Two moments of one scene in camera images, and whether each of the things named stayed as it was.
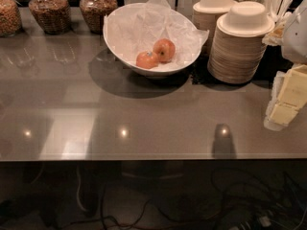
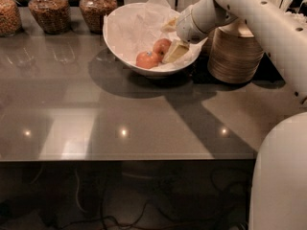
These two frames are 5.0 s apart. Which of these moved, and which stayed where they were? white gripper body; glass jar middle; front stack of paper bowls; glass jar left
Moved: white gripper body
Stayed: front stack of paper bowls; glass jar middle; glass jar left
